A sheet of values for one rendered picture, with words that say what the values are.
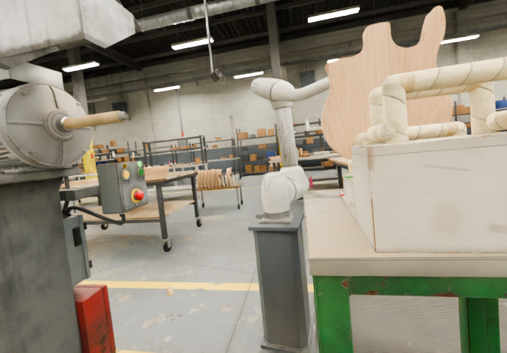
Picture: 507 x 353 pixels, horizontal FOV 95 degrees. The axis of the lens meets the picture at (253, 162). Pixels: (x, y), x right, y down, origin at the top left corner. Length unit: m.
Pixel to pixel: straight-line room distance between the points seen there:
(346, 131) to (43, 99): 0.90
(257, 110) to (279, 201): 10.71
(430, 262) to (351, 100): 0.49
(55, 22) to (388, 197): 0.75
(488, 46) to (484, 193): 14.01
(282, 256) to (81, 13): 1.22
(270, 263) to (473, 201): 1.07
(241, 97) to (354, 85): 11.49
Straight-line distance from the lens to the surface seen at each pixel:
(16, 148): 0.87
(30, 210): 1.05
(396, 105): 0.43
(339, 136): 0.77
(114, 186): 1.06
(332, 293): 0.46
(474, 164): 0.46
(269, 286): 1.45
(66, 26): 0.70
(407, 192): 0.43
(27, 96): 0.90
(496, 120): 0.56
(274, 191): 1.29
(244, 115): 12.01
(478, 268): 0.49
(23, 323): 1.10
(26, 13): 0.79
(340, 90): 0.78
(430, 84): 0.46
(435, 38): 0.88
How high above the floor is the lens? 1.11
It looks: 3 degrees down
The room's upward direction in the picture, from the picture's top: 6 degrees counter-clockwise
